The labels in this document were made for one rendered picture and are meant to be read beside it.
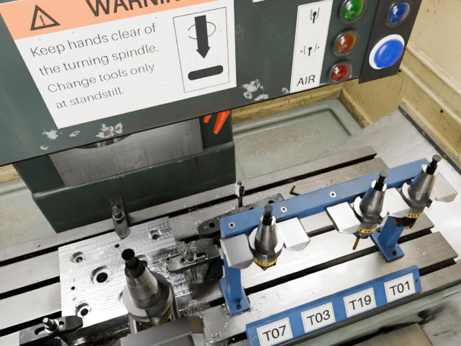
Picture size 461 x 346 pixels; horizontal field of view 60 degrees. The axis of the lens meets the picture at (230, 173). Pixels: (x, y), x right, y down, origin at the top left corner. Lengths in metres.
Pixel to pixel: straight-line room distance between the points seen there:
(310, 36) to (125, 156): 0.99
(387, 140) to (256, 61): 1.26
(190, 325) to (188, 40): 0.37
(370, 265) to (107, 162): 0.83
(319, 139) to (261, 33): 1.53
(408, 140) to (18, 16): 1.42
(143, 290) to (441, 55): 1.20
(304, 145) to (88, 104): 1.53
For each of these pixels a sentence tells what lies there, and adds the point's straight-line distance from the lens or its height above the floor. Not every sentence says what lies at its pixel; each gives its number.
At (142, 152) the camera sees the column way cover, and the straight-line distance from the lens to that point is 1.29.
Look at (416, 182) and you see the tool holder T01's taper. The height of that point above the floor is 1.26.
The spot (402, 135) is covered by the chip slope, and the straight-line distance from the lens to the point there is 1.59.
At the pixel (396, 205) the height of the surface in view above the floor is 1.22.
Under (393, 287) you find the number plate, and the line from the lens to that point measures 1.08.
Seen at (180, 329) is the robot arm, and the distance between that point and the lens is 0.56.
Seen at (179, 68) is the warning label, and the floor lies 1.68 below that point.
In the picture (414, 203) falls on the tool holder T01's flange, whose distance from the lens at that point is 0.87.
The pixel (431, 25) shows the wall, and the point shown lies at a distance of 1.49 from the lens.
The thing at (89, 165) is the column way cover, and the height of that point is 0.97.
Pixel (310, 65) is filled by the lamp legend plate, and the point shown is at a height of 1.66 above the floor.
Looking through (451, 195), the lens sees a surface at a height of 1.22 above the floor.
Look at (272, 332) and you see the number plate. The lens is 0.99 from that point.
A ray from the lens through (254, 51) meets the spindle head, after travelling 0.35.
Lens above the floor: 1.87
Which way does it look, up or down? 50 degrees down
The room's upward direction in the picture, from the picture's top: 3 degrees counter-clockwise
